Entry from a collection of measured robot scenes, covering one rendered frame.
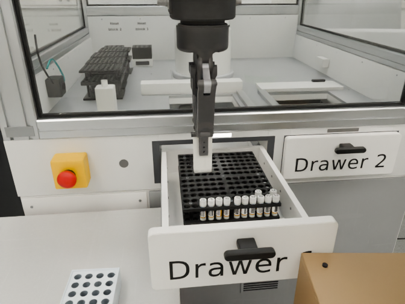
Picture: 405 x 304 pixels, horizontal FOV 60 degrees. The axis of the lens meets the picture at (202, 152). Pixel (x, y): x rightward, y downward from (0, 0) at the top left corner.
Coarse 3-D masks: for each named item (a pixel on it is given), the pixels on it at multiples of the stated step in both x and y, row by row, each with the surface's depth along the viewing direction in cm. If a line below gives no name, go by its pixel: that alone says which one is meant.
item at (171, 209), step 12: (168, 156) 85; (264, 156) 82; (168, 168) 86; (264, 168) 82; (276, 168) 76; (168, 180) 83; (276, 180) 74; (168, 192) 78; (288, 192) 67; (168, 204) 69; (180, 204) 74; (288, 204) 67; (300, 204) 63; (168, 216) 60; (180, 216) 70; (288, 216) 67; (300, 216) 61
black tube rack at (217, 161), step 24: (192, 168) 75; (216, 168) 75; (240, 168) 75; (192, 192) 66; (216, 192) 66; (240, 192) 67; (264, 192) 72; (192, 216) 64; (240, 216) 64; (264, 216) 64
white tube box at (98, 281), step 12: (72, 276) 61; (84, 276) 61; (96, 276) 61; (108, 276) 62; (120, 276) 63; (72, 288) 58; (84, 288) 58; (96, 288) 58; (108, 288) 58; (120, 288) 62; (72, 300) 56; (84, 300) 56; (96, 300) 57; (108, 300) 57
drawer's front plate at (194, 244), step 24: (168, 240) 51; (192, 240) 52; (216, 240) 52; (264, 240) 53; (288, 240) 54; (312, 240) 54; (168, 264) 53; (192, 264) 54; (216, 264) 54; (288, 264) 56; (168, 288) 55
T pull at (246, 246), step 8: (240, 240) 52; (248, 240) 52; (240, 248) 50; (248, 248) 50; (256, 248) 50; (264, 248) 50; (272, 248) 50; (224, 256) 49; (232, 256) 49; (240, 256) 49; (248, 256) 50; (256, 256) 50; (264, 256) 50; (272, 256) 50
